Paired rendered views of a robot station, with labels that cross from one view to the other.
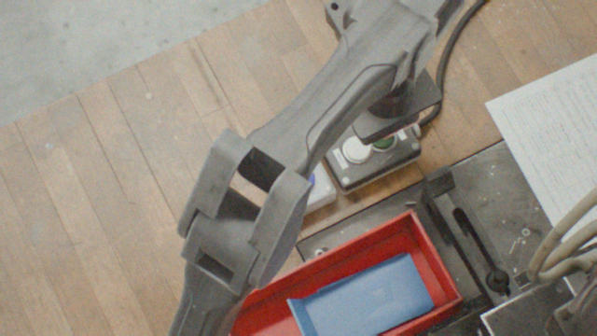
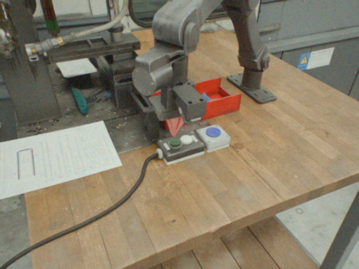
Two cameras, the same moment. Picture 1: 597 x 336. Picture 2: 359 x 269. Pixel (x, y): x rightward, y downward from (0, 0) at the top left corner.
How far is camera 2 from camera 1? 144 cm
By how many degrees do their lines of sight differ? 72
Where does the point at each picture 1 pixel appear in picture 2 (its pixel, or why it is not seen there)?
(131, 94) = (305, 177)
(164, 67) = (291, 188)
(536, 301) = (124, 65)
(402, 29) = (170, 8)
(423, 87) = (156, 100)
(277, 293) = (217, 114)
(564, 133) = (87, 154)
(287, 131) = not seen: outside the picture
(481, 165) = (130, 146)
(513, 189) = (118, 138)
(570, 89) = (76, 170)
